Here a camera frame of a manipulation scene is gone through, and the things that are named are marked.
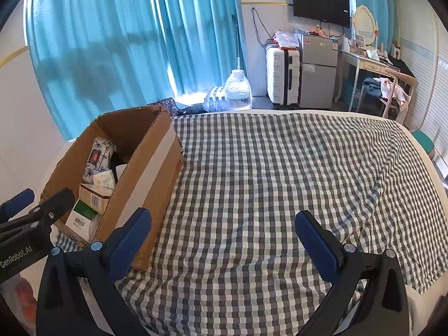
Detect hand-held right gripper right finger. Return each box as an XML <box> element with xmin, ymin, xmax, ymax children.
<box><xmin>294</xmin><ymin>210</ymin><xmax>410</xmax><ymax>336</ymax></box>

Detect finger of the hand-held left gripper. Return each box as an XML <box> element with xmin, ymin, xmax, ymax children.
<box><xmin>21</xmin><ymin>188</ymin><xmax>76</xmax><ymax>225</ymax></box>
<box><xmin>0</xmin><ymin>188</ymin><xmax>36</xmax><ymax>222</ymax></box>

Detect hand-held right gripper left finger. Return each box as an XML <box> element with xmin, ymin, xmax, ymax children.
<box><xmin>35</xmin><ymin>207</ymin><xmax>153</xmax><ymax>336</ymax></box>

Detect brown cardboard box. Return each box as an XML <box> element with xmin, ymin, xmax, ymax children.
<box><xmin>39</xmin><ymin>105</ymin><xmax>185</xmax><ymax>272</ymax></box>

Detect green white carton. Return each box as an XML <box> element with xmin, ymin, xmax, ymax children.
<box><xmin>65</xmin><ymin>199</ymin><xmax>102</xmax><ymax>233</ymax></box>

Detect beige flat carton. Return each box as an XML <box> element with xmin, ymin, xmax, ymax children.
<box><xmin>79</xmin><ymin>183</ymin><xmax>114</xmax><ymax>215</ymax></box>

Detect blue tissue pack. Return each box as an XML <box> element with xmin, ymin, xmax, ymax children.
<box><xmin>93</xmin><ymin>169</ymin><xmax>117</xmax><ymax>190</ymax></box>

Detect grey floral tissue pack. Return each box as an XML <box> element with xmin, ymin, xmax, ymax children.
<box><xmin>82</xmin><ymin>137</ymin><xmax>118</xmax><ymax>184</ymax></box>

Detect grey checkered blanket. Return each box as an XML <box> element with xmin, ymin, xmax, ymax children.
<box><xmin>56</xmin><ymin>112</ymin><xmax>448</xmax><ymax>336</ymax></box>

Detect patterned dark bag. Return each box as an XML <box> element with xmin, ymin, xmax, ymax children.
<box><xmin>149</xmin><ymin>97</ymin><xmax>179</xmax><ymax>118</ymax></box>

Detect black bag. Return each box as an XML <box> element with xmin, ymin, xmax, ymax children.
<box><xmin>175</xmin><ymin>101</ymin><xmax>205</xmax><ymax>116</ymax></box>

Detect teal stool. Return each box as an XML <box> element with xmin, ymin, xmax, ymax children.
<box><xmin>411</xmin><ymin>129</ymin><xmax>436</xmax><ymax>155</ymax></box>

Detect pack of small water bottles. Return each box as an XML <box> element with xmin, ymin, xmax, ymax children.
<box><xmin>203</xmin><ymin>86</ymin><xmax>228</xmax><ymax>113</ymax></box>

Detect silver mini fridge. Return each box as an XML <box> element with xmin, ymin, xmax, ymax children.
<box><xmin>299</xmin><ymin>32</ymin><xmax>339</xmax><ymax>110</ymax></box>

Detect teal window curtain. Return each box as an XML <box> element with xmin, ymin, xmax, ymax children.
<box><xmin>23</xmin><ymin>0</ymin><xmax>249</xmax><ymax>141</ymax></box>

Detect clothes on chair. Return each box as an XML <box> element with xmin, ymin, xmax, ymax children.
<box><xmin>363</xmin><ymin>77</ymin><xmax>411</xmax><ymax>111</ymax></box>

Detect white suitcase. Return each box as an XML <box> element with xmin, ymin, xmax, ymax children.
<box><xmin>266</xmin><ymin>46</ymin><xmax>302</xmax><ymax>107</ymax></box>

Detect large clear water jug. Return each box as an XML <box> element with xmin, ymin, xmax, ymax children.
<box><xmin>224</xmin><ymin>70</ymin><xmax>253</xmax><ymax>111</ymax></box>

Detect wooden chair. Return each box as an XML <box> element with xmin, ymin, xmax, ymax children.
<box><xmin>362</xmin><ymin>68</ymin><xmax>419</xmax><ymax>120</ymax></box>

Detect white dressing table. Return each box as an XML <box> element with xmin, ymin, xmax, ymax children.
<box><xmin>338</xmin><ymin>47</ymin><xmax>403</xmax><ymax>111</ymax></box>

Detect white louvered wardrobe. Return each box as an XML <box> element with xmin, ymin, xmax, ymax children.
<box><xmin>399</xmin><ymin>0</ymin><xmax>448</xmax><ymax>183</ymax></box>

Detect orange white bag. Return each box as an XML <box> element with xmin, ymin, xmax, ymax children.
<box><xmin>273</xmin><ymin>30</ymin><xmax>302</xmax><ymax>50</ymax></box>

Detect oval white mirror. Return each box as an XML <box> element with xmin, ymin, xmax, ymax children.
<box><xmin>353</xmin><ymin>5</ymin><xmax>379</xmax><ymax>48</ymax></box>

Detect teal narrow curtain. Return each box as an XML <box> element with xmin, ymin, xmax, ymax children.
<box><xmin>353</xmin><ymin>0</ymin><xmax>400</xmax><ymax>46</ymax></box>

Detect black wall cable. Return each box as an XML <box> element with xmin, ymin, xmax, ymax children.
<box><xmin>251</xmin><ymin>7</ymin><xmax>277</xmax><ymax>48</ymax></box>

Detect black wall television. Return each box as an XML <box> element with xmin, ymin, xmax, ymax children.
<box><xmin>291</xmin><ymin>0</ymin><xmax>351</xmax><ymax>29</ymax></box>

